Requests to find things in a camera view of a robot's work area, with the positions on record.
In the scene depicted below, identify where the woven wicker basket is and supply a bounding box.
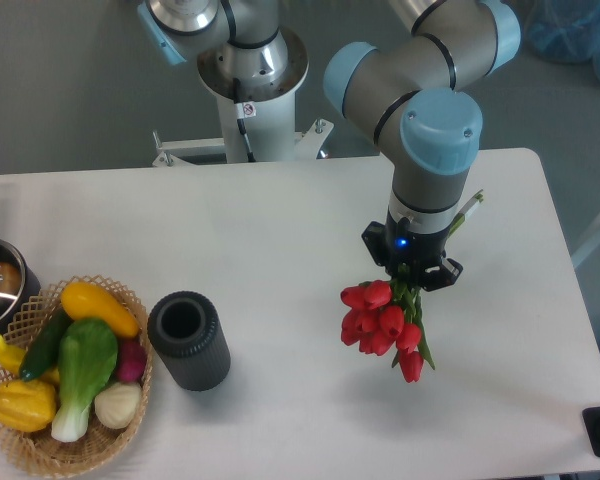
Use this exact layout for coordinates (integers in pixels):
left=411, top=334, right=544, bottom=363
left=0, top=275, right=154, bottom=479

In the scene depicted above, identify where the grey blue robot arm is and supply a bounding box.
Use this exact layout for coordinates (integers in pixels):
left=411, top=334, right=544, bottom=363
left=138, top=1, right=521, bottom=291

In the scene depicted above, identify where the white garlic bulb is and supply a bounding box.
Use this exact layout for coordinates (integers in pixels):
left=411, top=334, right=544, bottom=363
left=94, top=382, right=142, bottom=430

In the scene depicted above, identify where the blue plastic bag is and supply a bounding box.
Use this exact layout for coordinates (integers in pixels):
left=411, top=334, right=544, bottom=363
left=524, top=1, right=600, bottom=82

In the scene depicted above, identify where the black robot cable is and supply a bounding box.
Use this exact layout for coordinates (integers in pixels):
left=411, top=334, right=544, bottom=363
left=232, top=78, right=257, bottom=163

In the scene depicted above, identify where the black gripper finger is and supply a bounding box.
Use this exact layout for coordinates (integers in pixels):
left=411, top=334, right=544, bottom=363
left=361, top=221, right=392, bottom=273
left=416, top=256, right=463, bottom=292

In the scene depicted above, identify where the dark grey ribbed vase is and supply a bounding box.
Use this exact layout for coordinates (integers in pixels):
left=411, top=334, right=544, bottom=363
left=147, top=291, right=231, bottom=391

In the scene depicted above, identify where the green bok choy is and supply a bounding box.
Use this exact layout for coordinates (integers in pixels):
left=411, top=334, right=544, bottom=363
left=51, top=318, right=118, bottom=443

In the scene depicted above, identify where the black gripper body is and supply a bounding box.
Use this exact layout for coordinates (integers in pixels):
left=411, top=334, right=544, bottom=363
left=380, top=212, right=450, bottom=270

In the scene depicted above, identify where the red tulip bouquet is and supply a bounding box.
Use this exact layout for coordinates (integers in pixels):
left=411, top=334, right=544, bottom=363
left=340, top=263, right=435, bottom=383

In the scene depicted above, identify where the yellow squash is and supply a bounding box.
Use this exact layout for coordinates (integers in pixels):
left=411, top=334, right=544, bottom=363
left=60, top=281, right=140, bottom=339

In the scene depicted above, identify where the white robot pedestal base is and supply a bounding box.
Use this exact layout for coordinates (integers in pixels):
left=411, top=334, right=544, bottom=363
left=153, top=26, right=334, bottom=167

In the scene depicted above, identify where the yellow bell pepper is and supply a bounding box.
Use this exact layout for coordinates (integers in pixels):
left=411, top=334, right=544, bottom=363
left=0, top=380, right=57, bottom=433

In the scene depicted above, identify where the green cucumber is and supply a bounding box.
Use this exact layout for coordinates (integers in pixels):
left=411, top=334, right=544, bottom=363
left=19, top=308, right=73, bottom=381

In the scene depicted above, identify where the small yellow gourd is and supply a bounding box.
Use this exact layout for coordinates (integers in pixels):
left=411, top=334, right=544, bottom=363
left=0, top=334, right=60, bottom=386

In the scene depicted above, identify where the red radish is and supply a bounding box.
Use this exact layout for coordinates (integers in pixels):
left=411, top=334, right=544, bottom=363
left=114, top=340, right=147, bottom=383

